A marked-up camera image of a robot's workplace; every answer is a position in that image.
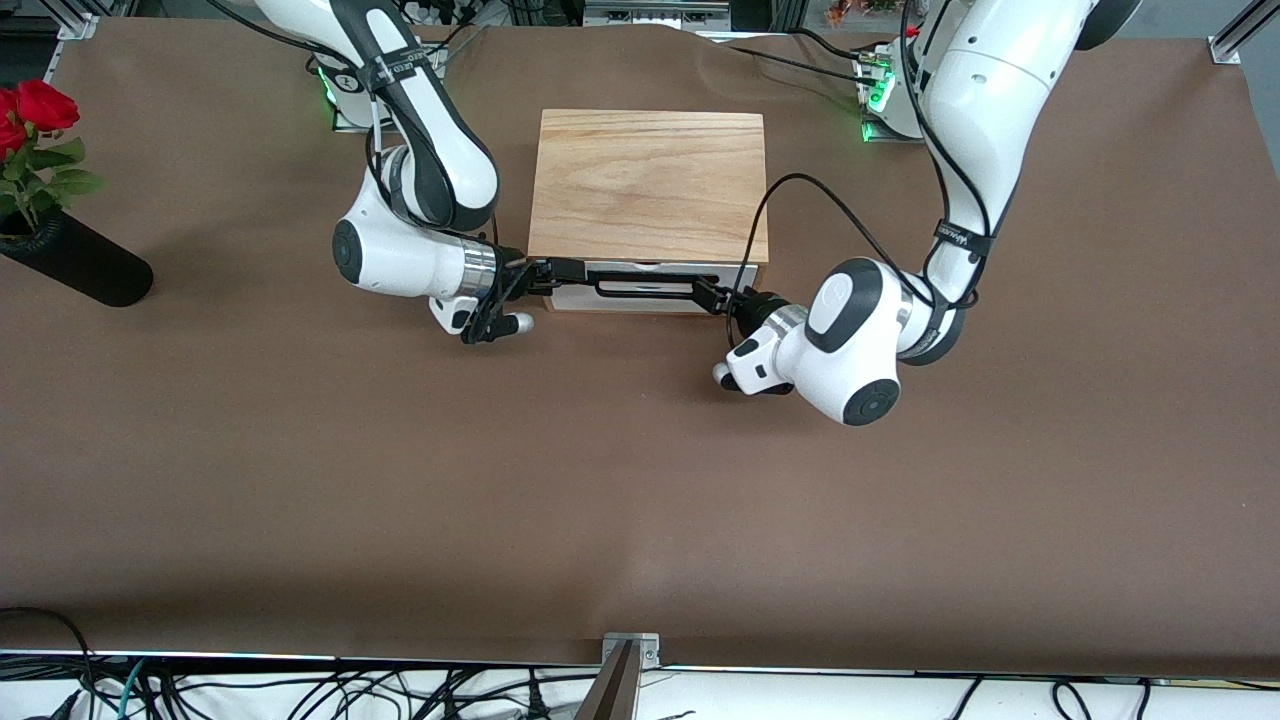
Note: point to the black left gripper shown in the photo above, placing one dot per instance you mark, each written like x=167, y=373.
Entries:
x=751, y=305

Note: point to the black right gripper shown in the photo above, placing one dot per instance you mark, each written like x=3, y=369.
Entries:
x=522, y=271

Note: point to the wooden block with white top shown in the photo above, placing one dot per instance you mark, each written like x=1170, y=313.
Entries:
x=640, y=302

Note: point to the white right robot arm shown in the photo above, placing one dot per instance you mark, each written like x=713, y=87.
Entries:
x=440, y=150

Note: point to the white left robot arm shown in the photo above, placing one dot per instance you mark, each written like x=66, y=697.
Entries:
x=990, y=120

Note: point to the light wooden drawer cabinet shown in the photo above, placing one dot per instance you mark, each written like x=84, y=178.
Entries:
x=650, y=180

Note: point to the brown table cover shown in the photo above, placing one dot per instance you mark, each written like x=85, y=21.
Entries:
x=640, y=480

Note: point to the black ribbed cylindrical vase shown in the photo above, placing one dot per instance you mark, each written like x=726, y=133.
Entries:
x=80, y=260

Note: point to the red rose with green leaves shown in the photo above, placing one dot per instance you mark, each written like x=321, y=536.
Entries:
x=45, y=105
x=8, y=130

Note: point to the aluminium frame rail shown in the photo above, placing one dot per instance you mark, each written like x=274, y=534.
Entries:
x=655, y=12

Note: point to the aluminium frame post with bracket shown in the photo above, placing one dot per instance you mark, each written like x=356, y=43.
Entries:
x=625, y=670

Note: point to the aluminium corner bracket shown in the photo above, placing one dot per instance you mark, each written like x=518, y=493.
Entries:
x=78, y=22
x=1240, y=35

